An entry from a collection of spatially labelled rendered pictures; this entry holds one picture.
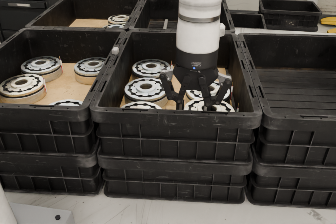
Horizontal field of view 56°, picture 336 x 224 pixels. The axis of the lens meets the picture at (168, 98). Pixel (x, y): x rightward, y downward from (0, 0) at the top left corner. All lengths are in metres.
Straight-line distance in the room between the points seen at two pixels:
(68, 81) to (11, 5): 1.60
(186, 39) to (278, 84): 0.40
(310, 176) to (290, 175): 0.04
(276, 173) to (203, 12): 0.32
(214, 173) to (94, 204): 0.26
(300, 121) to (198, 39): 0.22
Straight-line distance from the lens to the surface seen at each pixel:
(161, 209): 0.68
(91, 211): 0.70
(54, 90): 0.84
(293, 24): 2.42
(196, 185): 0.66
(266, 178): 0.66
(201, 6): 0.51
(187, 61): 0.54
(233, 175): 0.64
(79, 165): 0.65
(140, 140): 0.58
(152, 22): 1.28
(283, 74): 0.93
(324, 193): 0.72
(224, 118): 0.54
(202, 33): 0.52
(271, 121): 0.55
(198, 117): 0.53
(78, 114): 0.57
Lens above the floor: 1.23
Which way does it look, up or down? 32 degrees down
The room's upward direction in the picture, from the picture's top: straight up
